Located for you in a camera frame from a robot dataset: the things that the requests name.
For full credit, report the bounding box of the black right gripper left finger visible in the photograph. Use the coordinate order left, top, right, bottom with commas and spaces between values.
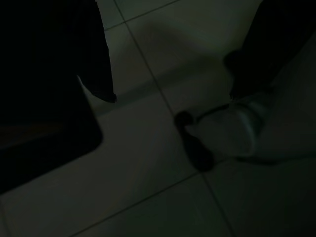
7, 0, 117, 102

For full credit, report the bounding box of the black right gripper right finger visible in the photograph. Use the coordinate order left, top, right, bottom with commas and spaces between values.
225, 0, 316, 100

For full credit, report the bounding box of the black rounded floor mat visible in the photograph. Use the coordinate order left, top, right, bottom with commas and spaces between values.
0, 75, 104, 196

